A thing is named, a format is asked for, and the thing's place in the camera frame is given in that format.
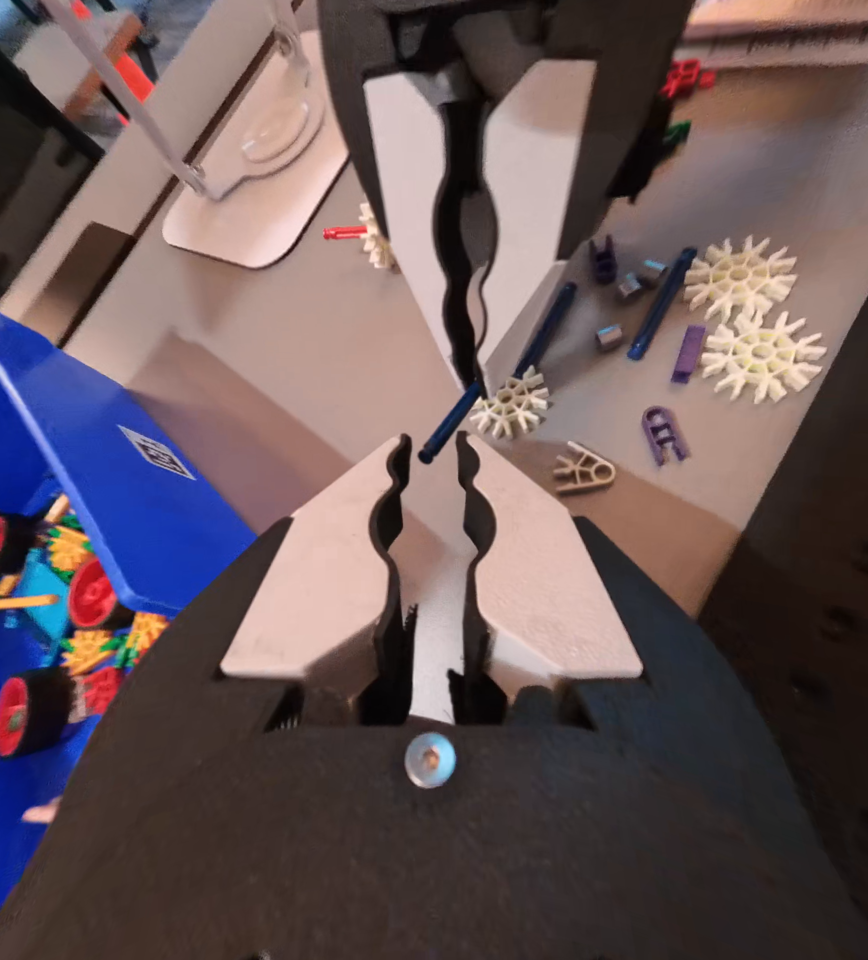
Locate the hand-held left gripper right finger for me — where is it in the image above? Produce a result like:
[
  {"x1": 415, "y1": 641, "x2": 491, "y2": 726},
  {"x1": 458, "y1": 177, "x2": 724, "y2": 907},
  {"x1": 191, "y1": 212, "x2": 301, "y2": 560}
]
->
[{"x1": 456, "y1": 432, "x2": 644, "y2": 711}]

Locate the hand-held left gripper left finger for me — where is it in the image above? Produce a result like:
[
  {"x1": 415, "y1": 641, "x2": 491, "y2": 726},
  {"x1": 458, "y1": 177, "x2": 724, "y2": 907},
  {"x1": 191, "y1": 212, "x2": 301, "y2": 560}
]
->
[{"x1": 220, "y1": 433, "x2": 414, "y2": 711}]

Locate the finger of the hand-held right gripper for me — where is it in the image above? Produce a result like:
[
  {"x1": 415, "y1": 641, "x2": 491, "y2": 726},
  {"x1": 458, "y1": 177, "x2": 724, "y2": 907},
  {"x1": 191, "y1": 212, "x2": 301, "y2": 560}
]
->
[
  {"x1": 470, "y1": 58, "x2": 600, "y2": 385},
  {"x1": 361, "y1": 62, "x2": 480, "y2": 387}
]

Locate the colourful toy construction model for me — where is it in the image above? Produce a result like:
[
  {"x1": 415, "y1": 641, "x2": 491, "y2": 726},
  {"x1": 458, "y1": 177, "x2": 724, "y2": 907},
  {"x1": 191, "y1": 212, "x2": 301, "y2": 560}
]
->
[{"x1": 357, "y1": 201, "x2": 399, "y2": 271}]

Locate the grey fan connector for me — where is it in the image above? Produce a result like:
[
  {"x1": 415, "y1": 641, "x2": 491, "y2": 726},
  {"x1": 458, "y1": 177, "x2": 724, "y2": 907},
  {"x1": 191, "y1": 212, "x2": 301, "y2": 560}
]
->
[{"x1": 552, "y1": 441, "x2": 617, "y2": 496}]

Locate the blue storage bin with tag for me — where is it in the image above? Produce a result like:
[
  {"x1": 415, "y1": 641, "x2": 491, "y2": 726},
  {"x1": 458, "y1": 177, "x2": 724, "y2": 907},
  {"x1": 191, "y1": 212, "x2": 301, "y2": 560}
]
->
[{"x1": 0, "y1": 281, "x2": 259, "y2": 954}]

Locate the white snowflake connector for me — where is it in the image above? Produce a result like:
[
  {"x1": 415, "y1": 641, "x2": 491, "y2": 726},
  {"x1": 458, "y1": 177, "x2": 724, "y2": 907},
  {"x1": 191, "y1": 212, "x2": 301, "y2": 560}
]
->
[
  {"x1": 467, "y1": 365, "x2": 553, "y2": 440},
  {"x1": 683, "y1": 236, "x2": 799, "y2": 324},
  {"x1": 700, "y1": 309, "x2": 829, "y2": 406}
]

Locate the pile of toy construction pieces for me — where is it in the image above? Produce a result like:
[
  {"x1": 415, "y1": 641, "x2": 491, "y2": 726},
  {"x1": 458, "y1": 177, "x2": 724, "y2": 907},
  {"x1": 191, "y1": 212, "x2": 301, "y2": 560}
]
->
[{"x1": 0, "y1": 491, "x2": 173, "y2": 826}]

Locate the instruction leaflet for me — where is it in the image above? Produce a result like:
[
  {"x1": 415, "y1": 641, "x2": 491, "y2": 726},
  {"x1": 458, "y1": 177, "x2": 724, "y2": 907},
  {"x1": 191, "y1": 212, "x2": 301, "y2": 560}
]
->
[{"x1": 685, "y1": 0, "x2": 868, "y2": 72}]

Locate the red fan connector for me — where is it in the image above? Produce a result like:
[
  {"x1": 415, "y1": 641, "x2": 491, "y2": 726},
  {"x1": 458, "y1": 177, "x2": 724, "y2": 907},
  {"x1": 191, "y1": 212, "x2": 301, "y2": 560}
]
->
[{"x1": 659, "y1": 58, "x2": 716, "y2": 99}]

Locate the red spoked toy wheel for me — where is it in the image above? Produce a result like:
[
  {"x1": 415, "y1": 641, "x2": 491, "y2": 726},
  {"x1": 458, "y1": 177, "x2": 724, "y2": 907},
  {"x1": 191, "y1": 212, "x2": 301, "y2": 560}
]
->
[{"x1": 68, "y1": 556, "x2": 131, "y2": 630}]

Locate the wide black toy tyre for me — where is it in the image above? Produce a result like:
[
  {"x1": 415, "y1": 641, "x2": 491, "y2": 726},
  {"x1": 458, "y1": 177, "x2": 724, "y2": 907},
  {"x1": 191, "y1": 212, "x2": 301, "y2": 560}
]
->
[{"x1": 0, "y1": 666, "x2": 75, "y2": 759}]

